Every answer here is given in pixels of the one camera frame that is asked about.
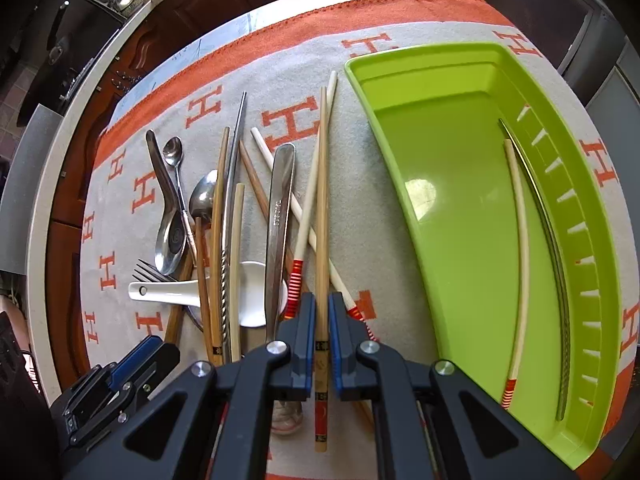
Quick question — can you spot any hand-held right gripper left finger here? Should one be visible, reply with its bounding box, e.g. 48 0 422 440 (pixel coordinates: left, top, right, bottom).
65 292 321 480

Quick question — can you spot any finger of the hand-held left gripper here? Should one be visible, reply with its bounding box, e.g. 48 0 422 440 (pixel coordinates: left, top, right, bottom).
107 335 164 392
119 342 182 407

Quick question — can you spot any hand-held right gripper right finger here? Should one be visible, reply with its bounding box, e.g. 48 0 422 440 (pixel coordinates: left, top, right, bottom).
329 292 576 480

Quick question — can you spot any dark brown wooden chopstick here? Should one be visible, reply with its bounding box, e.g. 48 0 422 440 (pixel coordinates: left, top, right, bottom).
164 252 196 347

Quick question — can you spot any white red-striped chopstick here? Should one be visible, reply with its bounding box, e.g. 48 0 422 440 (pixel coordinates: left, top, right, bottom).
250 127 378 343
500 138 531 409
285 71 339 321

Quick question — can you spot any white ceramic spoon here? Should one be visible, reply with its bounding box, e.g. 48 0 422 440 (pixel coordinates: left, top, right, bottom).
128 261 289 329

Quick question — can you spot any twisted steel chopstick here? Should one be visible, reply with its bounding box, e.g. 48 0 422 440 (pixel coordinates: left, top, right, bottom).
498 119 571 422
221 91 248 363

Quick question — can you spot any steel deep soup spoon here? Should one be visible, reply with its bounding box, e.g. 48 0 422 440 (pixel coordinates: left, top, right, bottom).
145 129 188 275

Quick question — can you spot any tan bamboo chopstick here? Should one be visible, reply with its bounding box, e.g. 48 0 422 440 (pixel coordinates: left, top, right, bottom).
209 127 231 366

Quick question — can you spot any pale bamboo chopstick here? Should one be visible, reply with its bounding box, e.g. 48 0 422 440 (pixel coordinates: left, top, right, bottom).
229 183 247 363

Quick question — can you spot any large long-handled steel spoon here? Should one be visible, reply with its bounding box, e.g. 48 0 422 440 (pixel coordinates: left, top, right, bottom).
264 143 304 435

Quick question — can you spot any bamboo chopstick printed end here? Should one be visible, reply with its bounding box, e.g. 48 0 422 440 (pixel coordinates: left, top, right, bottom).
314 86 331 454

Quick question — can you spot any steel tablespoon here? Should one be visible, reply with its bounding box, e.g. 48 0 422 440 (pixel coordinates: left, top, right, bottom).
189 170 221 221

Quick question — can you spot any green plastic tray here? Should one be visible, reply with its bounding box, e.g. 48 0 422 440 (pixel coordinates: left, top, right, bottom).
344 42 623 471

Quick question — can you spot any small steel teaspoon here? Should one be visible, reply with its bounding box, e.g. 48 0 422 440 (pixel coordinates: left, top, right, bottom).
163 136 198 261

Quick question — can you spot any orange grey printed blanket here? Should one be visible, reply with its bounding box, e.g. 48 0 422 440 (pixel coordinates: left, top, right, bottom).
80 0 640 480

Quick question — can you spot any grey metal panel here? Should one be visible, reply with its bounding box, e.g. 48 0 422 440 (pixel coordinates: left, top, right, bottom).
0 105 66 276

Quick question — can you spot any black cooktop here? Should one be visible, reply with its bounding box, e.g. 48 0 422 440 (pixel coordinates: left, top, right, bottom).
20 0 126 126

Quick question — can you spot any grey appliance door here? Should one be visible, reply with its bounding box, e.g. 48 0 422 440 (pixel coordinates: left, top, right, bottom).
585 35 640 171

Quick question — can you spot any grey metal cabinet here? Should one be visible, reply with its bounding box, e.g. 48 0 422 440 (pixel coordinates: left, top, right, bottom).
457 0 640 111

